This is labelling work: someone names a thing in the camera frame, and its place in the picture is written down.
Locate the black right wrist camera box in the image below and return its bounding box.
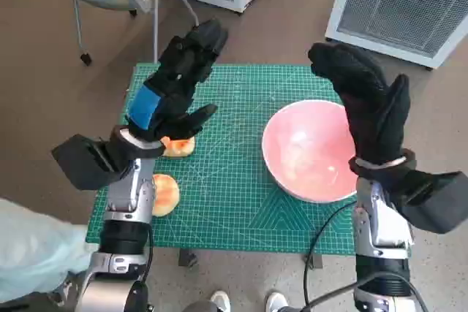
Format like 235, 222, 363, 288
387, 170, 468, 235

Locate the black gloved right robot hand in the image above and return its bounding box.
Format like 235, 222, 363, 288
308, 42, 410, 166

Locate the white shoe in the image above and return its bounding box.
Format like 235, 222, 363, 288
211, 290, 231, 312
265, 292, 290, 312

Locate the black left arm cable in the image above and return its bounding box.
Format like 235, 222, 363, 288
140, 222, 154, 291

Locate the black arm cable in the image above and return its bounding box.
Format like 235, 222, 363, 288
140, 222, 154, 291
302, 200, 361, 312

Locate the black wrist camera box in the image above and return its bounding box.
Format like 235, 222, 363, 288
387, 170, 468, 235
50, 134, 121, 191

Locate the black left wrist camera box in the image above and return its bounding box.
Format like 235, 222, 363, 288
50, 134, 121, 191

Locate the pale blue cloth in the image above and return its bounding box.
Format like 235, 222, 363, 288
0, 197, 94, 294

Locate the round bread bun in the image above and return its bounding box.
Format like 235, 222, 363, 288
151, 174, 181, 218

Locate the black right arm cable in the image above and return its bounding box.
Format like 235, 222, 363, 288
302, 200, 361, 312

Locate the white mesh cabinet with red light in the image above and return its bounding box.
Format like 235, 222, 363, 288
324, 0, 468, 70

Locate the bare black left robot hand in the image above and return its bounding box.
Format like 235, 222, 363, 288
123, 18, 230, 143

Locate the black table bracket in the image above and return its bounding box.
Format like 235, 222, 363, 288
178, 248, 199, 267
303, 253, 323, 269

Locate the white metal pole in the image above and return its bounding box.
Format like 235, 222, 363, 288
151, 0, 160, 65

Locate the pink bowl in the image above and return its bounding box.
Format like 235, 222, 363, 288
262, 99, 358, 203

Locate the green cutting mat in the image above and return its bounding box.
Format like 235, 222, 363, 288
86, 63, 358, 255

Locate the long golden pastry bread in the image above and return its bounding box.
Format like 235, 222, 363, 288
160, 135, 195, 159

